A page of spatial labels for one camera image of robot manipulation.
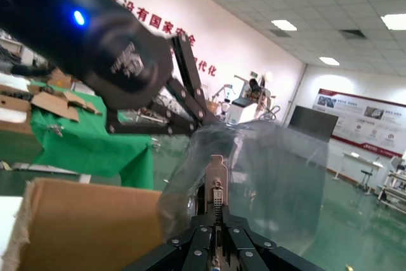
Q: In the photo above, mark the ceiling light panel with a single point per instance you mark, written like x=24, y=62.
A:
x=329, y=61
x=284, y=25
x=395, y=22

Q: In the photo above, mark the ceiling air vent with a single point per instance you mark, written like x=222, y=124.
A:
x=352, y=34

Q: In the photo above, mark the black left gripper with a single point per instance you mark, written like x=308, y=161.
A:
x=79, y=23

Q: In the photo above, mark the red framed poster board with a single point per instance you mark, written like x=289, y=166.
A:
x=364, y=115

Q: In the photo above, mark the graphics card with silver bracket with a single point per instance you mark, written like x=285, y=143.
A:
x=217, y=188

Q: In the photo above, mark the bagged graphics card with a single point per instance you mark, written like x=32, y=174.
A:
x=279, y=172

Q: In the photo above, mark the black stool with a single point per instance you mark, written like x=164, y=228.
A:
x=366, y=174

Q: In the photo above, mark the green cloth covered table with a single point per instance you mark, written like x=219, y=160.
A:
x=89, y=150

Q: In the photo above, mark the metal rack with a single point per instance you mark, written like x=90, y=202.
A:
x=393, y=188

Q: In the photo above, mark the black display screen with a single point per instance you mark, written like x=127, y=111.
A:
x=312, y=123

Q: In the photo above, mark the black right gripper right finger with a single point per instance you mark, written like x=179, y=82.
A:
x=253, y=255

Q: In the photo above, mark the flattened cardboard piece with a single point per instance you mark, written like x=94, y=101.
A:
x=54, y=103

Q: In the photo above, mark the brown cardboard box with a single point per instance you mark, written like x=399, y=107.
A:
x=79, y=226

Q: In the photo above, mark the white table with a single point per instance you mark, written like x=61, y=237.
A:
x=361, y=156

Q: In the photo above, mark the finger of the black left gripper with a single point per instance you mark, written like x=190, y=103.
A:
x=158, y=129
x=198, y=103

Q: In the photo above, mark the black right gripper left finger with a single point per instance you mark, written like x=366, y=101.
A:
x=190, y=252

